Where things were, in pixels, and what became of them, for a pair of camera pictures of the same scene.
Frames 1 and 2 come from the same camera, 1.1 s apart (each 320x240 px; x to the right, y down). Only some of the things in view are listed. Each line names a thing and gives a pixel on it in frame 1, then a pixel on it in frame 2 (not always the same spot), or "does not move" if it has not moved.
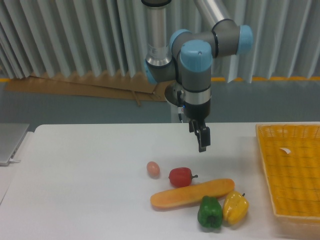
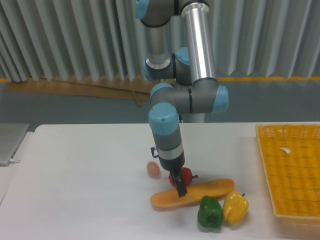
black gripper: x=199 y=112 to x=174 y=165
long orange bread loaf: x=192 y=195 does not move
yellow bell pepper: x=235 y=207 does not move
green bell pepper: x=210 y=213 does not move
